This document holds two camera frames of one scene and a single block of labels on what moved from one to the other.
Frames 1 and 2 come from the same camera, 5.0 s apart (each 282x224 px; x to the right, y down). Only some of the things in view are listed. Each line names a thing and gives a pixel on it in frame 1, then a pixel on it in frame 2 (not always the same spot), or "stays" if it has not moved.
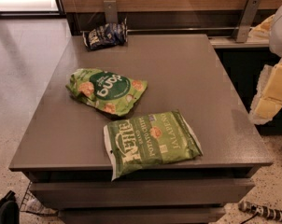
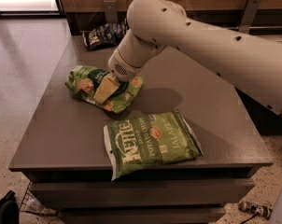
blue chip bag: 106,35 stays
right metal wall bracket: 248,18 stays
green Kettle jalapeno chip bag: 148,139 stays
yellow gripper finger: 273,91 to 119,68
